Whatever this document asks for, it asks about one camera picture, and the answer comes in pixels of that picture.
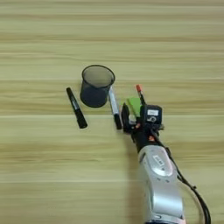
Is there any black mesh pen cup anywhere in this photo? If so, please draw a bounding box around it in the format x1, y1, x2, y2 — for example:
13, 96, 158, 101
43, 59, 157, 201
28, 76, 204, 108
80, 64, 116, 109

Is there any black marker pen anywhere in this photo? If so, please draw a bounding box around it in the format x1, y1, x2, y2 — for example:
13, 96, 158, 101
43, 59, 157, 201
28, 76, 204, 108
66, 87, 88, 130

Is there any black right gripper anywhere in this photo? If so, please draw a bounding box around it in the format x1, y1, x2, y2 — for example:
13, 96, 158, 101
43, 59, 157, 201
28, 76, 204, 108
121, 102, 165, 153

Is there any black box with white label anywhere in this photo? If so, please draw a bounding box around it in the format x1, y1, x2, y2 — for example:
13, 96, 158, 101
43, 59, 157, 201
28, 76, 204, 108
142, 103, 164, 127

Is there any green rectangular block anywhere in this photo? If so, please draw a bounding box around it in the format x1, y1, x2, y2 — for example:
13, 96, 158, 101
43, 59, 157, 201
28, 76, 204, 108
126, 96, 144, 118

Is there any white marker with black cap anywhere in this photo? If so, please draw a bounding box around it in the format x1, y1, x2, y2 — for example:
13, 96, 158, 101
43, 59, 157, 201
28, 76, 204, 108
108, 86, 123, 130

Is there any black marker with red cap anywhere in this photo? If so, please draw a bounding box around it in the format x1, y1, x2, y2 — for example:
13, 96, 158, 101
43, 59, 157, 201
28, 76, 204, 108
135, 84, 147, 107

